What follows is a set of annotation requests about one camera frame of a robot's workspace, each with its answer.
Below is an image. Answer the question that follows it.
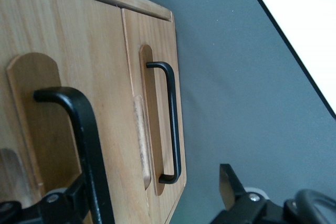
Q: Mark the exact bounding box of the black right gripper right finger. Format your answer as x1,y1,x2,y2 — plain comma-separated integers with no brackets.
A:
212,163,284,224

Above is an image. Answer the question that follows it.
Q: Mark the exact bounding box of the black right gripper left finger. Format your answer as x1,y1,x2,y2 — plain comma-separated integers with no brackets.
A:
0,179,89,224

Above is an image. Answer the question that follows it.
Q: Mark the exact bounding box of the black metal gripped drawer handle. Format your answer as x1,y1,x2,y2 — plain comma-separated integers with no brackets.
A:
33,87,115,224

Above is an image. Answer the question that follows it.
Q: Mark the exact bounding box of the wooden drawer with gripped handle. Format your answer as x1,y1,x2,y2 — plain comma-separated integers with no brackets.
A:
0,0,152,224

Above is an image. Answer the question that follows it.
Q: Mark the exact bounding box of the wooden drawer closed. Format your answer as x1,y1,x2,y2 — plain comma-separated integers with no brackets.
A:
120,7,187,224

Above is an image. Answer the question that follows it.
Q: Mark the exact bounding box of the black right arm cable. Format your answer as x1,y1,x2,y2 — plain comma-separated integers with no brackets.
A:
293,189,336,224

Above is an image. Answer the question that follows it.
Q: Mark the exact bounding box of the black metal untouched drawer handle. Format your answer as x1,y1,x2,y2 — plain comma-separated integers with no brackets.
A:
145,61,182,184

